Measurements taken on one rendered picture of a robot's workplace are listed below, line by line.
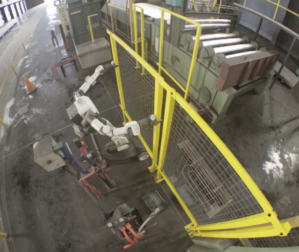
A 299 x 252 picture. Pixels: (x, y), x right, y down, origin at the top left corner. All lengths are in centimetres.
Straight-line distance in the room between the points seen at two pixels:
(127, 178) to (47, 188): 150
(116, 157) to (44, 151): 117
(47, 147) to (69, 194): 103
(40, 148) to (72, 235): 143
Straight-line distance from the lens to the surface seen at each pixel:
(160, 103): 134
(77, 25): 546
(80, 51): 504
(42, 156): 216
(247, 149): 343
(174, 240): 254
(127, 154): 263
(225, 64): 276
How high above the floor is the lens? 251
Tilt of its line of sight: 53 degrees down
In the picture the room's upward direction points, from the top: straight up
